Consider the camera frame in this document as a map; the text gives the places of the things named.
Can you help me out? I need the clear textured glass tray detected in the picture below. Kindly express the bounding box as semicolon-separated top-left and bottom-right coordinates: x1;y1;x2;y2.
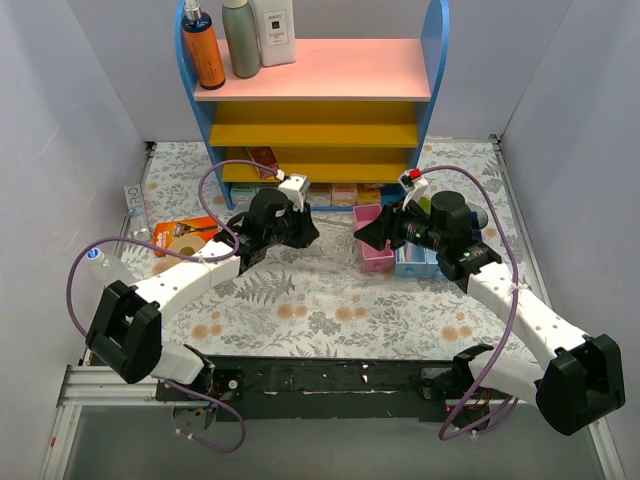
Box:
276;212;358;266

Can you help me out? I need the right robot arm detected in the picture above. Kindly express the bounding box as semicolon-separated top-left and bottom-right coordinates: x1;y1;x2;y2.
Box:
354;191;626;435

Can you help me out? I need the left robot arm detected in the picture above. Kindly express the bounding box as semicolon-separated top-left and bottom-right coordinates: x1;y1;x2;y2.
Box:
86;188;319;400

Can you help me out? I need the green toothpaste tube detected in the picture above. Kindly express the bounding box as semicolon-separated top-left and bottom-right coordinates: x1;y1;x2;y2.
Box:
418;197;431;213

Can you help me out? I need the pink drawer box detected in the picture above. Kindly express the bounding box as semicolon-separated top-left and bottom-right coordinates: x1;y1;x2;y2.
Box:
353;204;395;273

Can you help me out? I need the light blue drawer box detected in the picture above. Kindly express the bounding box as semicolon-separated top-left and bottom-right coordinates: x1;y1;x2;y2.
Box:
394;243;428;278

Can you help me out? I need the yellow soap box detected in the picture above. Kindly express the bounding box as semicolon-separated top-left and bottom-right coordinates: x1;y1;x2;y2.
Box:
356;183;383;206

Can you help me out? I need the orange red soap box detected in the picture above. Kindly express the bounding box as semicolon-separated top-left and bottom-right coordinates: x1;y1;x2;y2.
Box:
331;183;358;207

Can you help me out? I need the teal soap box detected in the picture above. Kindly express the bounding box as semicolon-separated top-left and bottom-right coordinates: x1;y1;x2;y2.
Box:
230;183;258;206

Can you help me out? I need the dark blue cup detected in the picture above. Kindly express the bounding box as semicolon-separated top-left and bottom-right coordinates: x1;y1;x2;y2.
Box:
469;204;489;230

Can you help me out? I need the red small box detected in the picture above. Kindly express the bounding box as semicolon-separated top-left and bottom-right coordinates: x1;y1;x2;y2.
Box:
246;146;279;179

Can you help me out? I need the orange razor package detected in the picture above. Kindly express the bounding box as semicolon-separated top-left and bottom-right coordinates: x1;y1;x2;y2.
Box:
154;217;218;240

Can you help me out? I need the blue wooden shelf unit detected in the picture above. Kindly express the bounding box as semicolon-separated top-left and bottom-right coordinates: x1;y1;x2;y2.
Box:
174;1;450;207

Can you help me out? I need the clear water bottle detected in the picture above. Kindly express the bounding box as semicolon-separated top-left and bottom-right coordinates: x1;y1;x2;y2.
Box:
84;247;136;286

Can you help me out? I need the grey green bottle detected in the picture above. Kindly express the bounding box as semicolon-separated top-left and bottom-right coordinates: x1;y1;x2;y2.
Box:
222;0;261;78

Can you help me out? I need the white labelled bottle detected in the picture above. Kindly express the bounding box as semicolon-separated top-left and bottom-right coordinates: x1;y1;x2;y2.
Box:
251;0;296;67

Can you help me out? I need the orange spray bottle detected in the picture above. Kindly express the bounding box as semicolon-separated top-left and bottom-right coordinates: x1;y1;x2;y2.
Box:
181;0;226;90

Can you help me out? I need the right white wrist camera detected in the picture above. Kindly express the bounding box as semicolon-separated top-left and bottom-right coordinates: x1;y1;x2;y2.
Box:
398;168;429;210

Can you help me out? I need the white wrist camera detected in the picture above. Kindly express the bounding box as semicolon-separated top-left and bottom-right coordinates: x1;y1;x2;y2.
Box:
275;170;311;212
398;168;429;210

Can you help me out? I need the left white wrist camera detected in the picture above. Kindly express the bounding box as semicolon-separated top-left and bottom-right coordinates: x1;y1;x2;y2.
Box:
275;170;311;212

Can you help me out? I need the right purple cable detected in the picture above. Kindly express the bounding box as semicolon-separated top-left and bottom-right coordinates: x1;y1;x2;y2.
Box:
419;165;521;441

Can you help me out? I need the purple cable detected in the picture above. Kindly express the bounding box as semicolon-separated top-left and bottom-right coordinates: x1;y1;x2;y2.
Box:
67;159;281;454
419;165;521;441

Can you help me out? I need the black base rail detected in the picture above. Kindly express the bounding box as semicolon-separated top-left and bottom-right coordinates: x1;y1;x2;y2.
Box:
154;352;501;421

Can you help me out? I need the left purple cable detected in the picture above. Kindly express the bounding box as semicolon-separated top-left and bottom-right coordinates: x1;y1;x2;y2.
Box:
67;159;281;454

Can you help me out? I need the aluminium frame rail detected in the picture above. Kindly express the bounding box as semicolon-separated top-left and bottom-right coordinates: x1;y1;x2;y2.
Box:
40;366;171;479

